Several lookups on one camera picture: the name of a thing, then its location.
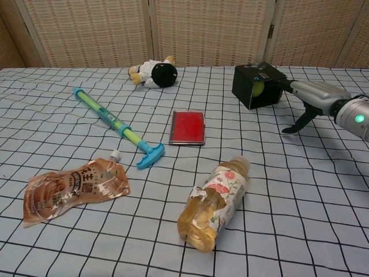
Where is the red metal card case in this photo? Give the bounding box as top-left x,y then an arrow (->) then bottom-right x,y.
168,110 -> 206,146

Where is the yellow tennis ball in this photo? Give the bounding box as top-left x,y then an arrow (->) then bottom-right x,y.
252,82 -> 265,98

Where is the black open cardboard box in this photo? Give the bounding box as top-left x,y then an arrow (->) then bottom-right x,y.
232,62 -> 288,110

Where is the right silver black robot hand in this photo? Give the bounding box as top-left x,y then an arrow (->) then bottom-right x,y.
281,80 -> 351,134

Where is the tea bottle with floral label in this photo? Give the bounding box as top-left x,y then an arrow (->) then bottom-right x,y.
176,155 -> 251,253

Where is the brown spout drink pouch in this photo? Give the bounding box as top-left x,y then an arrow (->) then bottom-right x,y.
22,149 -> 131,229

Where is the green blue water pump toy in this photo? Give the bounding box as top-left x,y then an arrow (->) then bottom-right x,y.
71,87 -> 166,170

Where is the woven folding screen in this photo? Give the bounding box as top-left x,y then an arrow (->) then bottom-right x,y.
0,0 -> 369,70

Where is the plush doll with black hair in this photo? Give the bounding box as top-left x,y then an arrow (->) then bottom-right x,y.
128,55 -> 179,88

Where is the light blue checked tablecloth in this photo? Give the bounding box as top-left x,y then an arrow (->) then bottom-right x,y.
0,66 -> 369,277

